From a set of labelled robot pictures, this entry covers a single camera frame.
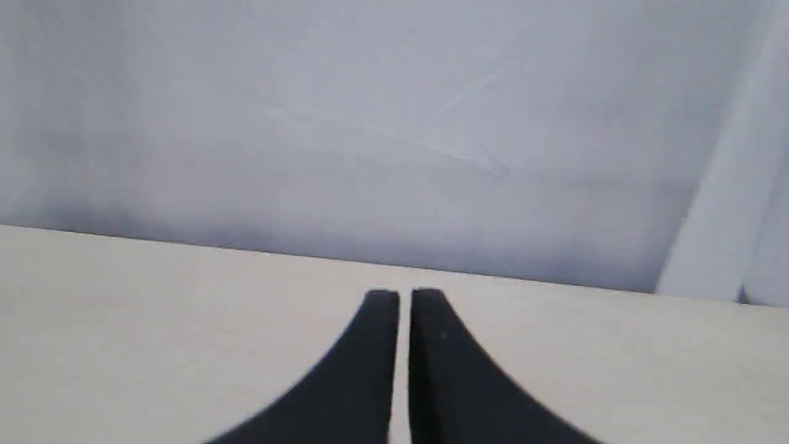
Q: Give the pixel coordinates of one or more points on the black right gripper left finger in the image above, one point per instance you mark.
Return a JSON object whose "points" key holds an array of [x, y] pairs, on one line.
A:
{"points": [[347, 396]]}

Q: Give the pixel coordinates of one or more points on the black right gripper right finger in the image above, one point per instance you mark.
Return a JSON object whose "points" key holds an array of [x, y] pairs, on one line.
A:
{"points": [[458, 394]]}

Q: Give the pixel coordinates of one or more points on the white backdrop curtain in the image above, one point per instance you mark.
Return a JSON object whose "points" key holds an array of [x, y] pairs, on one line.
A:
{"points": [[634, 145]]}

